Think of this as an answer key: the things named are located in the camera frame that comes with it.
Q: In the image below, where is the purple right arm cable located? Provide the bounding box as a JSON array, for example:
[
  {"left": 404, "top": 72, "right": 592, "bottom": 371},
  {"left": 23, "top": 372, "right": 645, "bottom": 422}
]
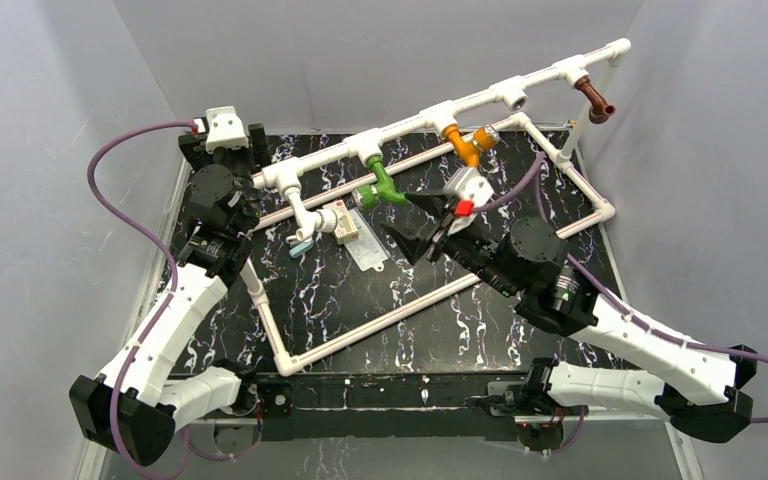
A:
[{"left": 473, "top": 152, "right": 768, "bottom": 425}]

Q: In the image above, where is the white water faucet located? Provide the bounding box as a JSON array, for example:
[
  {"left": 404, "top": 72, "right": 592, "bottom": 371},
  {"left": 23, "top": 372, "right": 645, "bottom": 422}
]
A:
[{"left": 281, "top": 186, "right": 338, "bottom": 242}]

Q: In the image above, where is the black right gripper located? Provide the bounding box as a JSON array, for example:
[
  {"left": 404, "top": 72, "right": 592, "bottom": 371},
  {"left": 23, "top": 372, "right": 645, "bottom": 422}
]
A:
[{"left": 379, "top": 188, "right": 521, "bottom": 299}]

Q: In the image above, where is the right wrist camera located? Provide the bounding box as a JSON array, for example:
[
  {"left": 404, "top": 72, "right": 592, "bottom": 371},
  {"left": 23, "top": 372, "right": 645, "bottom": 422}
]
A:
[{"left": 443, "top": 167, "right": 494, "bottom": 207}]

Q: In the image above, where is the orange water faucet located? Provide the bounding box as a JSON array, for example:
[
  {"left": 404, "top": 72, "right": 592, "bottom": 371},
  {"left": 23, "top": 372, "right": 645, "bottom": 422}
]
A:
[{"left": 442, "top": 124, "right": 500, "bottom": 169}]

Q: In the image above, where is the aluminium table frame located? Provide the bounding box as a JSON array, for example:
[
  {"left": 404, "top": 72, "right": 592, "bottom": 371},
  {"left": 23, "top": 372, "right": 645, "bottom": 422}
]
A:
[{"left": 72, "top": 132, "right": 707, "bottom": 480}]

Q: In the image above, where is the light blue faucet handle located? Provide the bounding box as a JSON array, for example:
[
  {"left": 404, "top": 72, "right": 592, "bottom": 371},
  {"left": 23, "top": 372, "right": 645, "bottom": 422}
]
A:
[{"left": 289, "top": 240, "right": 315, "bottom": 259}]

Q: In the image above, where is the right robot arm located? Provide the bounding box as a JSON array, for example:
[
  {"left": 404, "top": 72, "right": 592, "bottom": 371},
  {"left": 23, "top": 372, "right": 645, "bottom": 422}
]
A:
[{"left": 382, "top": 191, "right": 757, "bottom": 444}]

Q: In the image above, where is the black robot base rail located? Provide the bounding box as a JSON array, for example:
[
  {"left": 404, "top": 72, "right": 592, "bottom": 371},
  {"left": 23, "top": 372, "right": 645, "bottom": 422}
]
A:
[{"left": 214, "top": 372, "right": 565, "bottom": 458}]

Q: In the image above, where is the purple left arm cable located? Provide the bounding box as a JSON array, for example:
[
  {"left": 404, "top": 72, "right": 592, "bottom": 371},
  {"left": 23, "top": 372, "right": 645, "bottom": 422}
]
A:
[{"left": 87, "top": 120, "right": 200, "bottom": 480}]

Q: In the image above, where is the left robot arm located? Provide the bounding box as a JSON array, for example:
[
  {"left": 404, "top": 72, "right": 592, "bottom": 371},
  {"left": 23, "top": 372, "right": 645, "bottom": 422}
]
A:
[{"left": 69, "top": 118, "right": 270, "bottom": 474}]

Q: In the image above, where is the small cardboard box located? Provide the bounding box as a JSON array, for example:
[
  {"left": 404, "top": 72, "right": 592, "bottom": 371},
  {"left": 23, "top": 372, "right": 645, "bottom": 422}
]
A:
[{"left": 329, "top": 200, "right": 360, "bottom": 245}]

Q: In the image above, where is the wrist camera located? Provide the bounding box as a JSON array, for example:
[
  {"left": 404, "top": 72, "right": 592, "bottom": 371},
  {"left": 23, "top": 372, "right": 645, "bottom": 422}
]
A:
[
  {"left": 443, "top": 167, "right": 494, "bottom": 207},
  {"left": 193, "top": 106, "right": 250, "bottom": 154}
]

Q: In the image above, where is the white PVC pipe frame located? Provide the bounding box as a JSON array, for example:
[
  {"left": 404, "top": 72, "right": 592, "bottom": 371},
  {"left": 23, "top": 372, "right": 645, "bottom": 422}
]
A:
[{"left": 251, "top": 38, "right": 632, "bottom": 377}]

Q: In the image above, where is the green water faucet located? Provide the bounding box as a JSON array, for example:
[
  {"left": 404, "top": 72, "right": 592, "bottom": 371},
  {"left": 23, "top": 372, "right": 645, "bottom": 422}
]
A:
[{"left": 351, "top": 155, "right": 408, "bottom": 209}]

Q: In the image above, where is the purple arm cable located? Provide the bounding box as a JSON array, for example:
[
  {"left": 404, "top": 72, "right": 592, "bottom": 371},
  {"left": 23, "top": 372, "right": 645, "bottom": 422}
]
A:
[
  {"left": 87, "top": 120, "right": 200, "bottom": 480},
  {"left": 473, "top": 152, "right": 768, "bottom": 425}
]

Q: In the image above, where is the brown water faucet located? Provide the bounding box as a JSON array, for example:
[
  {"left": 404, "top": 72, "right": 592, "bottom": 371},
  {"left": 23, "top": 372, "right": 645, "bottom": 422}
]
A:
[{"left": 573, "top": 75, "right": 616, "bottom": 124}]

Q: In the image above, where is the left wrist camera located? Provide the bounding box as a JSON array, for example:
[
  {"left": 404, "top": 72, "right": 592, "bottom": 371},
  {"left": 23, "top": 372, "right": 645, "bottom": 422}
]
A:
[{"left": 193, "top": 106, "right": 250, "bottom": 154}]

